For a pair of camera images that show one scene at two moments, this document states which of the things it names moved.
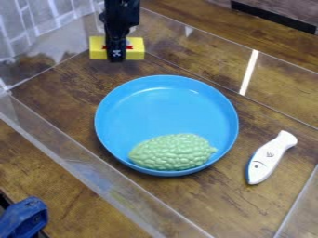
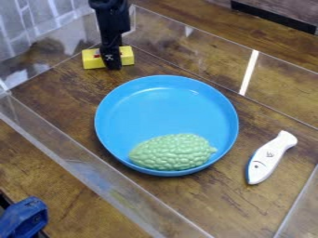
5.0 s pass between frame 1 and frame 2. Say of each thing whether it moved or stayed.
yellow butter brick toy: moved
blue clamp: stayed
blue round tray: stayed
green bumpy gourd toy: stayed
